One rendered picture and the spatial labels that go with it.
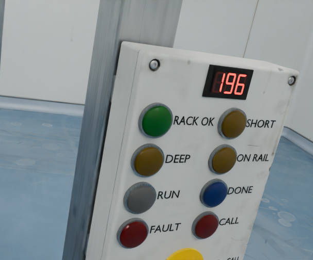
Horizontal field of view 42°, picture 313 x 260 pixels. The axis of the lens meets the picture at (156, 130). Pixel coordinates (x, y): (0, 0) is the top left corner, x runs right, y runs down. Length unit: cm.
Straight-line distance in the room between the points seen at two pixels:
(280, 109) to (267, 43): 395
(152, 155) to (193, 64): 8
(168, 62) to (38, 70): 346
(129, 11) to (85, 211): 20
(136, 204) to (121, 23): 16
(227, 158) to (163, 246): 11
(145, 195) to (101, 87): 11
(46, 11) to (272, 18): 217
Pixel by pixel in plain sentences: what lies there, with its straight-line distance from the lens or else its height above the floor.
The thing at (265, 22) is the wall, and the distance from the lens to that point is 431.
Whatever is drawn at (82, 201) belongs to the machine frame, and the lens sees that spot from 44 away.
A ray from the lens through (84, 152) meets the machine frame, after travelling 43.
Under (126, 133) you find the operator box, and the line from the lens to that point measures 34.
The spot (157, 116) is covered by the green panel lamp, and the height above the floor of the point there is 107.
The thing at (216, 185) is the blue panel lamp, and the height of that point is 100.
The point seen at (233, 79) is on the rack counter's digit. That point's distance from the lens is 36.
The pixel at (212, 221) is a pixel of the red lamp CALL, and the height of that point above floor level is 96.
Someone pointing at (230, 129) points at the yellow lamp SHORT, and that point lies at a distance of 37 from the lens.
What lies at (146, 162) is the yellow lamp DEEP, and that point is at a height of 103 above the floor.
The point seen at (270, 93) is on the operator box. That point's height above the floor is 109.
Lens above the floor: 116
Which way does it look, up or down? 18 degrees down
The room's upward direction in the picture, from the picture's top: 12 degrees clockwise
